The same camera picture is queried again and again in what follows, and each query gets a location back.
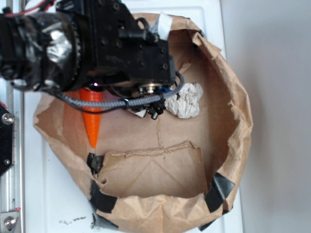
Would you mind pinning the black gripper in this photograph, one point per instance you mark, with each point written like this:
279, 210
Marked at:
113, 50

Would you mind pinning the aluminium frame rail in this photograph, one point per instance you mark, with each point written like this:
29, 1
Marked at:
12, 182

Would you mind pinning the brown paper bag tray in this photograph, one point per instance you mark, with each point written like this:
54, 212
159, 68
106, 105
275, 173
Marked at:
168, 175

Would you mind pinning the white plastic cutting board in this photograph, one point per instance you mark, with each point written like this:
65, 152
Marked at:
53, 202

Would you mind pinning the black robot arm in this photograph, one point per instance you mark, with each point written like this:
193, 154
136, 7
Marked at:
35, 50

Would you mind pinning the black mounting bracket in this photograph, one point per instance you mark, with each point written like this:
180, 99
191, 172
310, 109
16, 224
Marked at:
6, 139

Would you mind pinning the crumpled white paper ball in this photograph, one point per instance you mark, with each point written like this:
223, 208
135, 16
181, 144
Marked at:
185, 104

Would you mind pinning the orange plastic toy carrot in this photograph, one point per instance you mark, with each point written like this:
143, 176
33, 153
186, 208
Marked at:
92, 121

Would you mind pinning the silver corner bracket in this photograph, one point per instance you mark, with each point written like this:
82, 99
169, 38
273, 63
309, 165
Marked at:
8, 221

